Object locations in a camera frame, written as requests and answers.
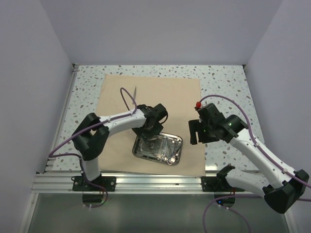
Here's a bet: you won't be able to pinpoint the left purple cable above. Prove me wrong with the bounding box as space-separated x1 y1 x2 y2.
48 87 138 208

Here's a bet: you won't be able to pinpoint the steel scissors in tray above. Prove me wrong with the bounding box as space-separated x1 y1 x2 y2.
160 139 182 166

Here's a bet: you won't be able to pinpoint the aluminium left side rail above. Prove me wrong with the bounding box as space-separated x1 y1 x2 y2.
44 64 80 172

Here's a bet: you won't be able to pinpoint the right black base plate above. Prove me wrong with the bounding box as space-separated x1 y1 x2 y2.
201 176 245 192

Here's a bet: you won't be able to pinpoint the steel instrument tray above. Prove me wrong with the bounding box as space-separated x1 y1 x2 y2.
132 133 183 165

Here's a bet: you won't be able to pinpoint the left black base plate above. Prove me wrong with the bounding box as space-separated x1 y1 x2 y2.
71 176 116 192

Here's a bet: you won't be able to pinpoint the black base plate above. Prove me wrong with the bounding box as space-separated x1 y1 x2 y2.
201 176 245 192
71 176 116 192

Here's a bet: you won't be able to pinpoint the aluminium front rail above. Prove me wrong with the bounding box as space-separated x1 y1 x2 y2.
31 169 285 195

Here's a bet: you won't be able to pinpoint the purple cable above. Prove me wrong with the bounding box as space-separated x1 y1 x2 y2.
199 94 311 233
48 87 138 208

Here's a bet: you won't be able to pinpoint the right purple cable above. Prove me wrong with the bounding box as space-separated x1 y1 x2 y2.
199 94 311 233

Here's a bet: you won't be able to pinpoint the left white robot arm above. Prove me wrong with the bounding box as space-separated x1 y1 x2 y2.
72 104 168 191

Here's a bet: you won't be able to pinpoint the aluminium rail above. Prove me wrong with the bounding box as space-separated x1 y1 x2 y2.
44 64 80 172
31 169 285 195

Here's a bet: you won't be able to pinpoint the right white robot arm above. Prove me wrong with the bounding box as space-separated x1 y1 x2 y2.
189 102 309 214

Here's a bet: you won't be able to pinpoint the beige cloth wrap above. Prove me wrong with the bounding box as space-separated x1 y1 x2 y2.
96 75 205 177

